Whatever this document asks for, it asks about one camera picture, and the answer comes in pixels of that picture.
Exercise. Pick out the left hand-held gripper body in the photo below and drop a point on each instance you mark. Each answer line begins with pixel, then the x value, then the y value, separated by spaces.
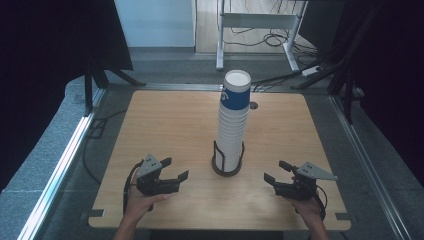
pixel 148 166

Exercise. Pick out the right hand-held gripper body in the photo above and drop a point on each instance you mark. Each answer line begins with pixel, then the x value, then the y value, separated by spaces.
pixel 310 173

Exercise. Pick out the stack of white ribbed cups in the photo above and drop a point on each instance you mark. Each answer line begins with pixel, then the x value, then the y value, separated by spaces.
pixel 231 133

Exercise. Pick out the blue and white paper cup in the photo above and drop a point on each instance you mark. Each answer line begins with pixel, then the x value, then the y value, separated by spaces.
pixel 235 98

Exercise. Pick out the person's right hand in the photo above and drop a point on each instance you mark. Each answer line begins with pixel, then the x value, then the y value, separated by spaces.
pixel 308 211

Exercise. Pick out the person's left hand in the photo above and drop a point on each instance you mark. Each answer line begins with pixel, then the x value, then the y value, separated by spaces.
pixel 136 206

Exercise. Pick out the round table grommet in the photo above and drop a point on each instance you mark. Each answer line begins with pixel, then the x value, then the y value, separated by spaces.
pixel 253 105

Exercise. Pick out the black tripod stand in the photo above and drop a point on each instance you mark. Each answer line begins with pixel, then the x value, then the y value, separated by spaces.
pixel 88 90
pixel 348 96

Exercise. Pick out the white power strip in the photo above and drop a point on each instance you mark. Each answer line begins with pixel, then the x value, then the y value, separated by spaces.
pixel 311 70

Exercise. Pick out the black curtain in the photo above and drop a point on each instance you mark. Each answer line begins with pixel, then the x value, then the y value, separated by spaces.
pixel 43 66
pixel 393 83

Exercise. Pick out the white partition panel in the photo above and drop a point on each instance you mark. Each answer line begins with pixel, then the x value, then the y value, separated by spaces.
pixel 156 21

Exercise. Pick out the aluminium floor rail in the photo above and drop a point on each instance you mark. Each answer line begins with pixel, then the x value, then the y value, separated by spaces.
pixel 373 166
pixel 56 173
pixel 180 87

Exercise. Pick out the white metal desk frame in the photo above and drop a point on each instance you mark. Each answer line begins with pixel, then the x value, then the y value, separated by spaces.
pixel 253 20

